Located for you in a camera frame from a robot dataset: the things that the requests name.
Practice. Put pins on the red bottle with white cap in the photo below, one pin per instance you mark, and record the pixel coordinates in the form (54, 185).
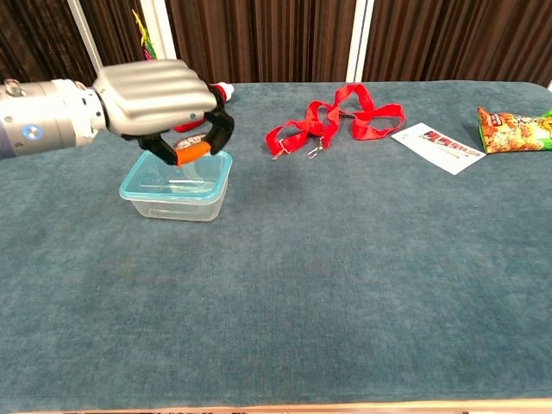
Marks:
(225, 91)

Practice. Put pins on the blue translucent lid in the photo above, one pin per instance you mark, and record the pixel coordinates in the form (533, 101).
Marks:
(172, 181)

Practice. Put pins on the white card with red print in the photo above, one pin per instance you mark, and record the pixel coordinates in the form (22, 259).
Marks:
(435, 148)

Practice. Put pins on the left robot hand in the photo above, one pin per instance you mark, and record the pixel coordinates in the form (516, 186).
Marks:
(155, 97)

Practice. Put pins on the green orange snack bag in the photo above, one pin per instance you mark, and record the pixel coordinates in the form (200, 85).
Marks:
(513, 131)

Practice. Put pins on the blue velvet table cloth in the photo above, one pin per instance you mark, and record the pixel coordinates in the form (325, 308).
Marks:
(302, 280)

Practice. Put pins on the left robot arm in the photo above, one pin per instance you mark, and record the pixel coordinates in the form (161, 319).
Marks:
(43, 116)

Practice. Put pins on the white frame post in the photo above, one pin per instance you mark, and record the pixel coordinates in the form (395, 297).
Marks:
(360, 43)
(86, 39)
(164, 39)

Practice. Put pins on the colourful feather shuttlecock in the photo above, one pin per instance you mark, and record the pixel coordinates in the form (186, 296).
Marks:
(144, 39)

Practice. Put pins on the dark brown pleated curtain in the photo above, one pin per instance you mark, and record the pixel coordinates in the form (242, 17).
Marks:
(259, 39)

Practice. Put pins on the clear plastic container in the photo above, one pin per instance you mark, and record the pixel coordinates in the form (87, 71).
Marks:
(185, 211)

